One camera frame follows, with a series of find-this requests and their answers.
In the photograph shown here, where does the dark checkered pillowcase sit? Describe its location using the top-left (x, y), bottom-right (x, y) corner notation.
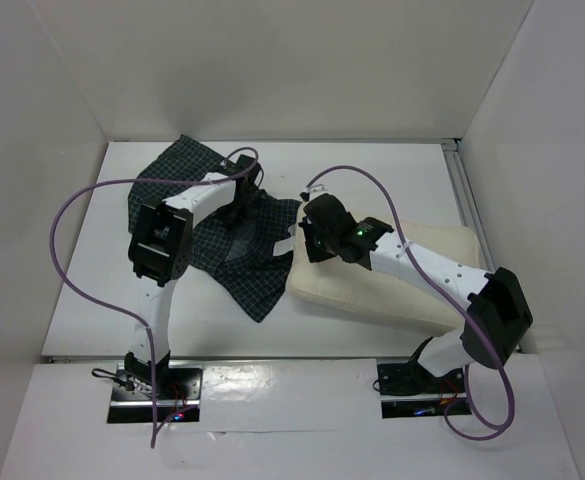
top-left (138, 136), bottom-right (301, 323)

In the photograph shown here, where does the cream white pillow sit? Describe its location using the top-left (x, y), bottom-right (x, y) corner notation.
top-left (286, 220), bottom-right (480, 334)

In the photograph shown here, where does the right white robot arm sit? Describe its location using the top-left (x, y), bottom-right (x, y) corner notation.
top-left (287, 194), bottom-right (532, 392)

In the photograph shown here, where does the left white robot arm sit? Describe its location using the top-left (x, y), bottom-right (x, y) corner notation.
top-left (124, 154), bottom-right (260, 399)

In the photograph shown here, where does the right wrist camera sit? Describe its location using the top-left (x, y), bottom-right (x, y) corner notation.
top-left (299, 184), bottom-right (329, 202)

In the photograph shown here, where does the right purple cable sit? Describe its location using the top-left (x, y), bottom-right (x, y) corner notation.
top-left (307, 164), bottom-right (517, 442)

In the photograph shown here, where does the purple cable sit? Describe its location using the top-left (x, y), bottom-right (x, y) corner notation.
top-left (307, 164), bottom-right (517, 442)
top-left (49, 146), bottom-right (261, 448)

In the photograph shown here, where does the aluminium rail frame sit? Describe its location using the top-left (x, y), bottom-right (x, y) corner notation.
top-left (441, 137), bottom-right (523, 355)

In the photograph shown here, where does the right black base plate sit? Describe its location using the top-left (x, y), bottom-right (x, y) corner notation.
top-left (372, 361), bottom-right (470, 419)

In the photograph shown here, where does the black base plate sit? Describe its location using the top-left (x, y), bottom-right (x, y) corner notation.
top-left (372, 361), bottom-right (470, 419)
top-left (107, 362), bottom-right (203, 424)

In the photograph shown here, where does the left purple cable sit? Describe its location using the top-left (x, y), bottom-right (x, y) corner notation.
top-left (49, 146), bottom-right (261, 448)

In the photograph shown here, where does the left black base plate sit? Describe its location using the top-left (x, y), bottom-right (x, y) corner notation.
top-left (107, 362), bottom-right (203, 424)

